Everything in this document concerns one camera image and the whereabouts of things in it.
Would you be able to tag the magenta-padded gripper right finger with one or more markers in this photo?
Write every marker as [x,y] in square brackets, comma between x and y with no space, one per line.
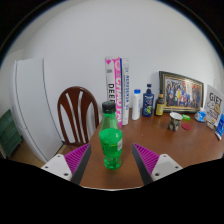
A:
[147,157]

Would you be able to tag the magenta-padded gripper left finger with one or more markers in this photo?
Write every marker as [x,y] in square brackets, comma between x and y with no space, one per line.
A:
[77,157]

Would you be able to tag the green plastic drink bottle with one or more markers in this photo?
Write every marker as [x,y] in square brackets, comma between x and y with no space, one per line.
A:
[110,140]

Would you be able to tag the patterned dark paper cup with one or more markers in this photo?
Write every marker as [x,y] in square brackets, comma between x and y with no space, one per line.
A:
[174,122]

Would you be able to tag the flat round red coaster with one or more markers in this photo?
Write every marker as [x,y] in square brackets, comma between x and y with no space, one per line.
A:
[186,126]

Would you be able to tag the white bottle with blue cap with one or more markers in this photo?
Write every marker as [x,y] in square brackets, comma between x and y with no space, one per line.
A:
[136,106]

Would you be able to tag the amber pump bottle yellow label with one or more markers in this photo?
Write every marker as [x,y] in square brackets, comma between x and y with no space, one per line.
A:
[159,106]

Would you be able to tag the blue pump bottle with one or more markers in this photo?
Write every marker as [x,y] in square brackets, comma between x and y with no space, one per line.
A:
[148,104]

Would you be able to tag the small green packet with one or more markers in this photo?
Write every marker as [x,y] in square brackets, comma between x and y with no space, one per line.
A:
[186,117]

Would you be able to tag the dark brown wooden chair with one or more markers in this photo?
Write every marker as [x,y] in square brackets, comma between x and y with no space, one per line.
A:
[80,95]

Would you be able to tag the blue tissue pack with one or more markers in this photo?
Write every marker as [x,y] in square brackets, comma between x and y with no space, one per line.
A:
[200,116]

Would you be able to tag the white tall box green edge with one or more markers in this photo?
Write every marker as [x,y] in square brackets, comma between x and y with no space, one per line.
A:
[125,93]

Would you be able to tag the small wrapped snack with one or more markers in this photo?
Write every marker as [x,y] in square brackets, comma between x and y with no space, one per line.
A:
[210,124]

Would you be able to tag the white refrigerator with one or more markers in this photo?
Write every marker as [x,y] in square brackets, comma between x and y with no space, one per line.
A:
[30,103]

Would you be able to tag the green crate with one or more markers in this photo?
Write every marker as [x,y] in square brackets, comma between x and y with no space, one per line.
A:
[8,133]

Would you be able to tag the framed group picture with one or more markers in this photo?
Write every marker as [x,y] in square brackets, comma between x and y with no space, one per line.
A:
[181,91]

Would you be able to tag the pink and white tall box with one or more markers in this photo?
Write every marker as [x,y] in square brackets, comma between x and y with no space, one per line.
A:
[111,80]

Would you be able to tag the white gift sign card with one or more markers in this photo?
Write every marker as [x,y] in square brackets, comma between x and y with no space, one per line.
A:
[214,103]

